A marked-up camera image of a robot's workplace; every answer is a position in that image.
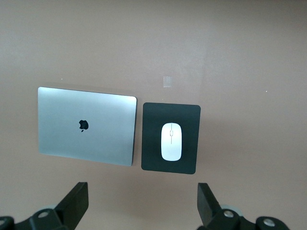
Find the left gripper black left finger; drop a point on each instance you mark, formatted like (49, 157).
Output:
(69, 210)

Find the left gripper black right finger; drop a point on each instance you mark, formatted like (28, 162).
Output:
(213, 215)

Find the white computer mouse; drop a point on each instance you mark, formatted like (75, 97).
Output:
(171, 143)

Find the black mouse pad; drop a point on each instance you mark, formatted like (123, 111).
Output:
(151, 139)

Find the grey apple laptop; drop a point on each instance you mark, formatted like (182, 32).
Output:
(86, 127)

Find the small clear tape piece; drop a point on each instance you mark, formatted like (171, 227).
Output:
(167, 81)

